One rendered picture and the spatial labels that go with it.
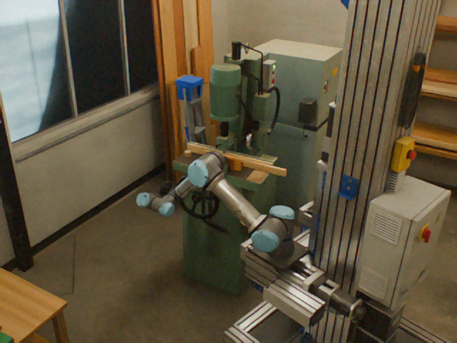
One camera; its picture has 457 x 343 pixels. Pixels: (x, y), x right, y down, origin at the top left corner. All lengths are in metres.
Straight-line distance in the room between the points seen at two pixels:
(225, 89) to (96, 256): 1.70
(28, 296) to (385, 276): 1.75
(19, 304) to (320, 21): 3.67
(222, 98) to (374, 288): 1.31
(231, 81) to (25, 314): 1.62
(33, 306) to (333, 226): 1.53
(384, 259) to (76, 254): 2.39
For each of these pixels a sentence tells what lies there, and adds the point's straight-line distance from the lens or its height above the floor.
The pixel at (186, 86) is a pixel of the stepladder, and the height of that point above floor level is 1.13.
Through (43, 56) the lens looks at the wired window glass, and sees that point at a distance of 3.49.
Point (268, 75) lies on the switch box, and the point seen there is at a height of 1.41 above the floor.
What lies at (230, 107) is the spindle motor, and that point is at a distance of 2.72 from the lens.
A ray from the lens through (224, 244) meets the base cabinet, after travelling 3.05.
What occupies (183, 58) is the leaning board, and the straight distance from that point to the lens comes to 4.42.
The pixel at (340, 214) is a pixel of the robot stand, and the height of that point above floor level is 1.07.
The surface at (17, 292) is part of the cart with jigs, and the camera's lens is 2.69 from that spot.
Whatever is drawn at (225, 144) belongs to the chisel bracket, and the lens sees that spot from 2.84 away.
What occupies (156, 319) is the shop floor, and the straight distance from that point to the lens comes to 3.13.
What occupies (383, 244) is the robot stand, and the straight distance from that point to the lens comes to 2.07.
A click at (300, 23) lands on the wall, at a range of 4.95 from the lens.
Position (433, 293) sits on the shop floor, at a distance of 3.62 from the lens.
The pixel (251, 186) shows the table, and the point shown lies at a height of 0.87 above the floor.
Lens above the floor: 2.23
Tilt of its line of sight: 27 degrees down
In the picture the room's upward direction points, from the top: 1 degrees clockwise
